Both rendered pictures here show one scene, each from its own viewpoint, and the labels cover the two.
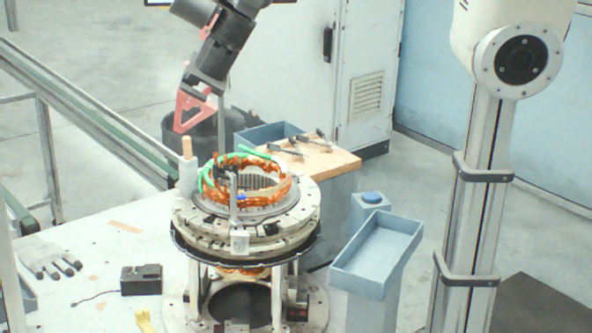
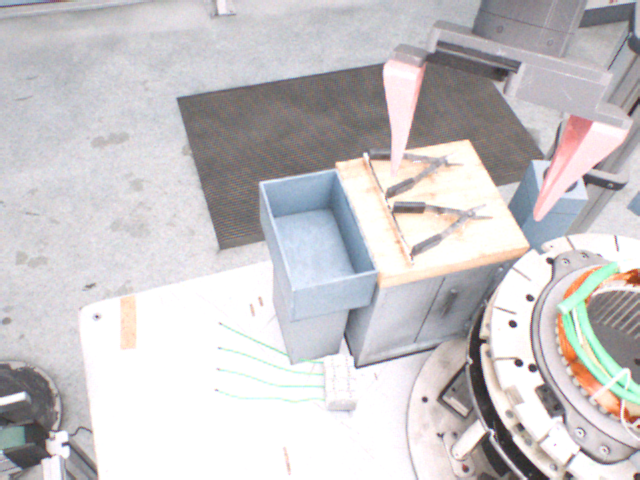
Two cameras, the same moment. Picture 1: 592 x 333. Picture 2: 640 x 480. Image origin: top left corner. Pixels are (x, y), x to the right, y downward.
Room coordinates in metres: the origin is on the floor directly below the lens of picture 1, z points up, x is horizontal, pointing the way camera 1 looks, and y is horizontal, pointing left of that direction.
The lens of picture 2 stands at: (1.59, 0.47, 1.68)
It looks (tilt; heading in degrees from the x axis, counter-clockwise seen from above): 55 degrees down; 285
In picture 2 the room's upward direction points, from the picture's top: 7 degrees clockwise
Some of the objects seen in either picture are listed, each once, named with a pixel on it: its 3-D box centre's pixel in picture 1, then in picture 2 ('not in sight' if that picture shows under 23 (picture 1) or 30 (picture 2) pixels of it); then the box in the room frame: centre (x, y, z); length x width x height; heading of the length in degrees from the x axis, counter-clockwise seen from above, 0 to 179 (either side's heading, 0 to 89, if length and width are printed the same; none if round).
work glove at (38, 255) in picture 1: (45, 254); not in sight; (1.52, 0.61, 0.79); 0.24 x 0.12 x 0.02; 39
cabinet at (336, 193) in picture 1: (304, 207); (407, 265); (1.59, -0.05, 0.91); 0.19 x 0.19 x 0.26; 37
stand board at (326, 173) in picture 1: (307, 158); (427, 208); (1.59, -0.05, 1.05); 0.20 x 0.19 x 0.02; 37
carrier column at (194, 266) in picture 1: (195, 284); not in sight; (1.25, 0.19, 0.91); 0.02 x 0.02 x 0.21
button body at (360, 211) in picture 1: (366, 245); (528, 229); (1.42, -0.20, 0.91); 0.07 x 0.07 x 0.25; 19
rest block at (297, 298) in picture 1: (297, 292); not in sight; (1.31, -0.04, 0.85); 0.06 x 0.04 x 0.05; 177
